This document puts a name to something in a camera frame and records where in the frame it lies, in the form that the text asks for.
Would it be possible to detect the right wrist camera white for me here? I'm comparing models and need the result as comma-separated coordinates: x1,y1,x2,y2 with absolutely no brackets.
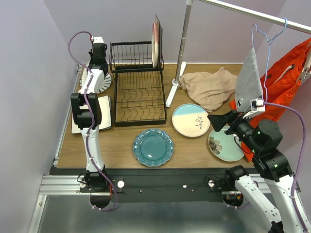
243,98,265,119

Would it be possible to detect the grey cloth on hanger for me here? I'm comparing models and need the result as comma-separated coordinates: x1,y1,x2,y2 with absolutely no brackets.
235,48,263,112

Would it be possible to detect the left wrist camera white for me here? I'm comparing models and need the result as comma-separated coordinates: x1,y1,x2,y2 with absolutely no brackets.
90,36,104,44

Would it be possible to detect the silver clothes rack stand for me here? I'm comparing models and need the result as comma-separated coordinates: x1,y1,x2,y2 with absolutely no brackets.
166,0,311,107

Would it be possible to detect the beige plate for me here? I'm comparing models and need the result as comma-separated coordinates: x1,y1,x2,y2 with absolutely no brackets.
172,103,210,138

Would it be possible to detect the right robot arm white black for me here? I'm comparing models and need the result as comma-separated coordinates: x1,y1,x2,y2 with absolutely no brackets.
208,110,311,233

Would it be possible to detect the orange garment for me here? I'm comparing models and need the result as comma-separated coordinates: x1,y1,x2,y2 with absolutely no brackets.
241,38,311,162

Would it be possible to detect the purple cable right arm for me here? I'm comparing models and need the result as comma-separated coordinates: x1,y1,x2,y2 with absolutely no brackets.
263,101,307,231

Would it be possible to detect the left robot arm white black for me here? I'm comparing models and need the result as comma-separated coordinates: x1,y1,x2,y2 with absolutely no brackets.
70,42,108,192

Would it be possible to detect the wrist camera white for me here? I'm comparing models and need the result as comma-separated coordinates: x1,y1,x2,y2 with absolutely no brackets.
243,98,265,119
90,36,104,44

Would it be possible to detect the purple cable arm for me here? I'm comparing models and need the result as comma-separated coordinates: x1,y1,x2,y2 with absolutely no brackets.
263,101,307,231
68,31,118,212

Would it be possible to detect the teal scalloped plate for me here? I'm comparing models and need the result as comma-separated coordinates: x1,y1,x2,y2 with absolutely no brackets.
133,129,174,167

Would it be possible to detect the mint green plate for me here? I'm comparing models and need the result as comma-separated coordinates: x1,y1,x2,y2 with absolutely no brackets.
208,126,244,162

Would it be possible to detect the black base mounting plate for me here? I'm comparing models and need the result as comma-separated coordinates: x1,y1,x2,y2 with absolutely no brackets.
78,168,239,203

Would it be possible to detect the black wire dish rack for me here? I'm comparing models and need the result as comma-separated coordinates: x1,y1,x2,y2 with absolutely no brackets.
108,24,168,128

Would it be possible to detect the beige cloth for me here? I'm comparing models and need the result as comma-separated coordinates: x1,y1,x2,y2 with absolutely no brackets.
179,67,238,112

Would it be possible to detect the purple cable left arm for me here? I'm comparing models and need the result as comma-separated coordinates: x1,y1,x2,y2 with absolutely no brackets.
68,31,118,212

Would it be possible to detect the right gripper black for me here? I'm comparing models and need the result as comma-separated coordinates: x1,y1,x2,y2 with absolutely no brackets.
208,107,261,153

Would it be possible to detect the aluminium rail frame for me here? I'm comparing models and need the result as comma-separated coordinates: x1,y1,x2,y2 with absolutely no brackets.
26,64,311,233

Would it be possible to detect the blue wire hanger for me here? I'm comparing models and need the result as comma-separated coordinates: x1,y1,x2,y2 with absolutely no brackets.
251,17,288,102

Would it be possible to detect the pink plate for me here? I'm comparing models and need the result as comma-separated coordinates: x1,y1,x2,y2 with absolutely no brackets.
152,21,159,68

